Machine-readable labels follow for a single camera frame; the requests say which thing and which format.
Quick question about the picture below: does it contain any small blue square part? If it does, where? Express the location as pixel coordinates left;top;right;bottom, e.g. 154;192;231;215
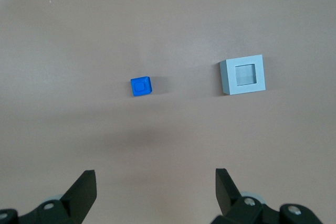
130;76;153;97

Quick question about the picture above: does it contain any gray square base block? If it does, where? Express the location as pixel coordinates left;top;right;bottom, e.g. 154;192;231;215
219;54;267;95

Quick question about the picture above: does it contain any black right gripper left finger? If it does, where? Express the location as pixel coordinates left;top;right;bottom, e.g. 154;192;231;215
0;169;98;224

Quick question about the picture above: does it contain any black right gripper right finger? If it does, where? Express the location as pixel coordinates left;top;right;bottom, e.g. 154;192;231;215
213;167;322;224

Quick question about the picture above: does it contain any brown table cover sheet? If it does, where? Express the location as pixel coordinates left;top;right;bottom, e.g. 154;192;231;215
0;0;336;224

